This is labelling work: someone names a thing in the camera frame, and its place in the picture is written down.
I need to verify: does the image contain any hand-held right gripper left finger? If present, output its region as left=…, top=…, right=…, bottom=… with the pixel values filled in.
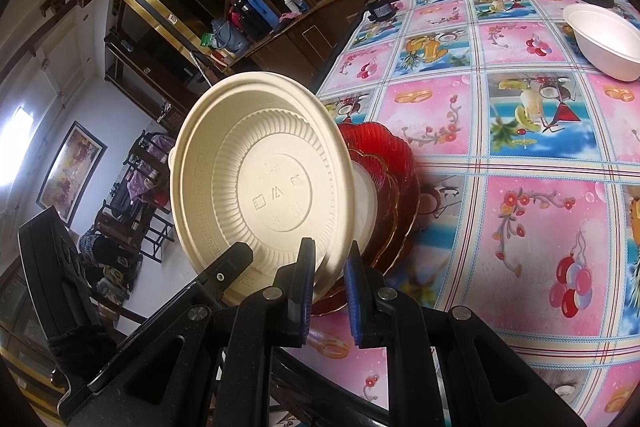
left=65, top=237, right=317, bottom=427

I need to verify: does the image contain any small black jar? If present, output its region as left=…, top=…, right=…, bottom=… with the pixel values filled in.
left=367, top=0, right=398, bottom=24

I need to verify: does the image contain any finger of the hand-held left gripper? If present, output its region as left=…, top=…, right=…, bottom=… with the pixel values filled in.
left=192, top=243, right=254, bottom=304

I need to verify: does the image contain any large red plastic plate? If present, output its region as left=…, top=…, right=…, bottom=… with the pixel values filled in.
left=312, top=122, right=422, bottom=315

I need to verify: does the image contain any beige plastic bowl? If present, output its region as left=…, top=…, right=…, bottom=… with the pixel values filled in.
left=169, top=69, right=356, bottom=308

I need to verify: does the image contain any small red plastic plate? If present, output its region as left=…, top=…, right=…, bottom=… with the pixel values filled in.
left=345, top=142, right=402, bottom=270

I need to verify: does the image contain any white foam bowl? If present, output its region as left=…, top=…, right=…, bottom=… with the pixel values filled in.
left=350, top=159, right=381, bottom=260
left=562, top=3, right=640, bottom=82

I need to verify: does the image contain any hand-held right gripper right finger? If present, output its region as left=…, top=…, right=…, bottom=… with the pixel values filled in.
left=344, top=240, right=586, bottom=427

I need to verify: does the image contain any grey-blue thermos jug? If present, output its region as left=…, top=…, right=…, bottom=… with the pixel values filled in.
left=211, top=19, right=251, bottom=55

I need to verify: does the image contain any printed fruit pattern tablecloth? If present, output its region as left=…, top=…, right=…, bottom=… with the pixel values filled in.
left=280, top=0, right=640, bottom=427

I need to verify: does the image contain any dark wooden dining chair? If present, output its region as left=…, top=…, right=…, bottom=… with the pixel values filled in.
left=92, top=129, right=173, bottom=265

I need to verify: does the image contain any purple cloth covered table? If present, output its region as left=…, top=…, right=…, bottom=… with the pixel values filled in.
left=122, top=132, right=173, bottom=208

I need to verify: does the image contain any black thermos flask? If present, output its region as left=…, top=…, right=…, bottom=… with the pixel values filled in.
left=240, top=0, right=256, bottom=38

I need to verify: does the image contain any framed wall painting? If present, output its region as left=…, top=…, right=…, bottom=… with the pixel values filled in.
left=36, top=121, right=108, bottom=228

